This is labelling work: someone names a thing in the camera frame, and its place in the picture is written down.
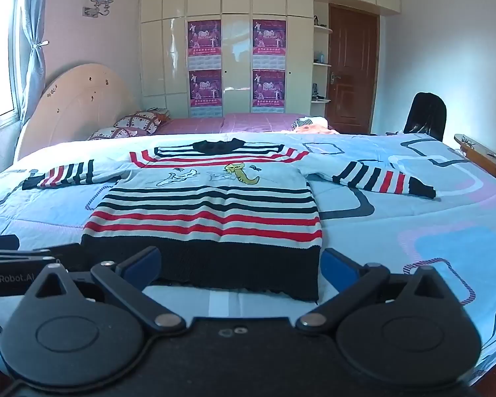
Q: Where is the wall lamp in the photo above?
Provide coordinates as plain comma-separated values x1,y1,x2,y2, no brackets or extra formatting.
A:
83,0,114,18

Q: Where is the purple wall poster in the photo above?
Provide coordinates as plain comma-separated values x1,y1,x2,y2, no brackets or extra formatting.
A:
252,19,287,69
187,20,222,69
252,69,286,113
189,69,223,118

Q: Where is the brown wooden door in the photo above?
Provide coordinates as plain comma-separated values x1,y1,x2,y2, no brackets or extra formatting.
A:
327,3,381,135

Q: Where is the orange cloth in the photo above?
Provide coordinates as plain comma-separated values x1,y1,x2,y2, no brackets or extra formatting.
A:
293,124,340,135

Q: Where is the blue curtain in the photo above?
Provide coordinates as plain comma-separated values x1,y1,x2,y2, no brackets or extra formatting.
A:
19,0,50,87

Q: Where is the cream rounded headboard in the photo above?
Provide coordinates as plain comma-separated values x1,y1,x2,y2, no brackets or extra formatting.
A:
17,63,135,162

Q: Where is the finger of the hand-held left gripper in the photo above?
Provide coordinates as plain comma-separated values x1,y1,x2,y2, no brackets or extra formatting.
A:
33,243,84,274

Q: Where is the heart patterned pillow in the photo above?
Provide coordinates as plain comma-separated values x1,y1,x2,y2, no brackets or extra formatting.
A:
87,126,149,141
113,111,168,135

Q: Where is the black chair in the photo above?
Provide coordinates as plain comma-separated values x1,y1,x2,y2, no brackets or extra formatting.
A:
403,92,447,142

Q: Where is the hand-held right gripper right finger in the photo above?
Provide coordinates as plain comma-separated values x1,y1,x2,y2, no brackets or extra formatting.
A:
295,248,466,335

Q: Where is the cream glossy wardrobe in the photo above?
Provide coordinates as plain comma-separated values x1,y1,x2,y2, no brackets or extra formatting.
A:
138,0,401,118

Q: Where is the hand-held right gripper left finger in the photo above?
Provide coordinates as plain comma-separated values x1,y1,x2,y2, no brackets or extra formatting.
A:
22,246,187,333

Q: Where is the cream corner shelf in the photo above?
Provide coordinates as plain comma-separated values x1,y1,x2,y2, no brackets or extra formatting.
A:
313,2,333,116

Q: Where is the striped knit sweater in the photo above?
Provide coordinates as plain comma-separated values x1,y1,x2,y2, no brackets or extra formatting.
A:
22,137,436,302

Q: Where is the wooden side furniture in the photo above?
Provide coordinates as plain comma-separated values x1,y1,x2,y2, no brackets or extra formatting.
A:
454,133,496,183

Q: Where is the blue patterned blanket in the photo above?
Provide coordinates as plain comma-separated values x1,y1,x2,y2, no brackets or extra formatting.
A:
0,131,496,385

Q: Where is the pink bed sheet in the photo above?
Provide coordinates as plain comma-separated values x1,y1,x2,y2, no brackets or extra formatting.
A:
155,112,335,135

